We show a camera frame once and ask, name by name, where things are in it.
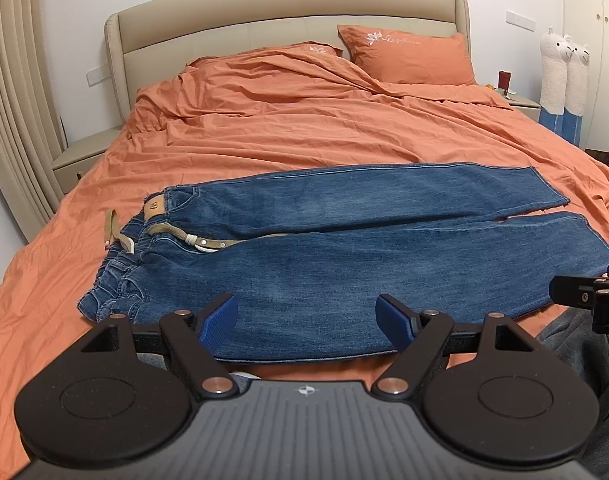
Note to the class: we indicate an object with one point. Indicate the blue denim jeans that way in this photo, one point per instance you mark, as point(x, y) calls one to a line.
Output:
point(322, 244)

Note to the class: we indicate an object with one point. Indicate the beige pleated curtain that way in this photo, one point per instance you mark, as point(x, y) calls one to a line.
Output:
point(31, 136)

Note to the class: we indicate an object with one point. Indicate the right beige nightstand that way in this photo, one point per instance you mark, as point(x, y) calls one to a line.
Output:
point(526, 106)

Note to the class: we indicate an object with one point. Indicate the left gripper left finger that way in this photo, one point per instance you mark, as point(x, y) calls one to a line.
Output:
point(190, 339)

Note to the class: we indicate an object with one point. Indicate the right orange pillow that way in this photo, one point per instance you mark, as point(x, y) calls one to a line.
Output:
point(406, 58)

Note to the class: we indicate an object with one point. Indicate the tan woven belt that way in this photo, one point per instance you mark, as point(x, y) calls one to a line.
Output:
point(113, 234)

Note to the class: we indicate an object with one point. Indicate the red cup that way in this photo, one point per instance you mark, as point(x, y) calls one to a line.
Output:
point(504, 80)

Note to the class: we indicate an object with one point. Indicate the left beige nightstand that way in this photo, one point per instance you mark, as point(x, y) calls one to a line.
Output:
point(70, 166)

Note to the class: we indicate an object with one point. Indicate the white alpaca plush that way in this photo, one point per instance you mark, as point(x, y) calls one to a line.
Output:
point(556, 53)
point(576, 93)

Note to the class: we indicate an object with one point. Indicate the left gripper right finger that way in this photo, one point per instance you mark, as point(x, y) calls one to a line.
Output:
point(420, 339)

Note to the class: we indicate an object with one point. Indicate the white wall switch right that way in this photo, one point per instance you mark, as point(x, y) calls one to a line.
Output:
point(520, 21)

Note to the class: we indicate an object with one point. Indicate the right white alpaca plush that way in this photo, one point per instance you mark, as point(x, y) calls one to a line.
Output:
point(576, 93)

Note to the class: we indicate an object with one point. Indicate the left white alpaca plush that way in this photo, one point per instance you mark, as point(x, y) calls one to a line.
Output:
point(556, 53)

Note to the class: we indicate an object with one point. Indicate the white wall socket left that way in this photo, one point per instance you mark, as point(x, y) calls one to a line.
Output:
point(95, 76)

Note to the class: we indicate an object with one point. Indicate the orange pillow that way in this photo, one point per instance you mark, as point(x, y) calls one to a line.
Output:
point(406, 58)
point(302, 47)

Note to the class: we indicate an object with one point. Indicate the beige upholstered headboard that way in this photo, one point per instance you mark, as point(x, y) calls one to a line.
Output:
point(155, 40)

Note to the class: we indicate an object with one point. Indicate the grey trousers of operator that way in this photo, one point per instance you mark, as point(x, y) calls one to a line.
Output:
point(571, 338)

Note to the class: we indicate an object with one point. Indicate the beige nightstand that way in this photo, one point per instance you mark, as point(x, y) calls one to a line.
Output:
point(70, 166)
point(526, 106)

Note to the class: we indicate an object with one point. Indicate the left orange pillow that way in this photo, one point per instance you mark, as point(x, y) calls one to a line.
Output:
point(302, 47)

